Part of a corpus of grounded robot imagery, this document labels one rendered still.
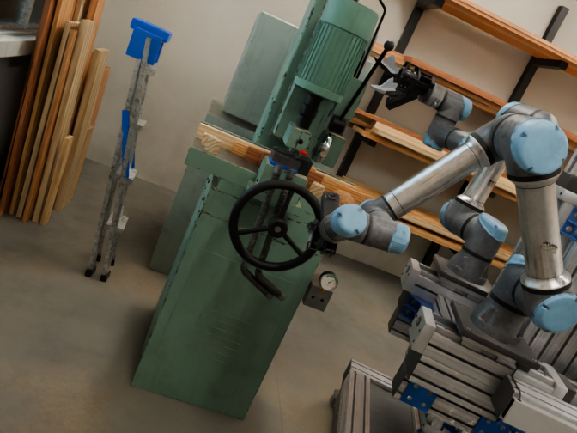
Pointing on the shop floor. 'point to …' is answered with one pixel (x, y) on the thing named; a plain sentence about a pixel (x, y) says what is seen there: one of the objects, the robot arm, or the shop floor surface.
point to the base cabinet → (218, 320)
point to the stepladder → (127, 140)
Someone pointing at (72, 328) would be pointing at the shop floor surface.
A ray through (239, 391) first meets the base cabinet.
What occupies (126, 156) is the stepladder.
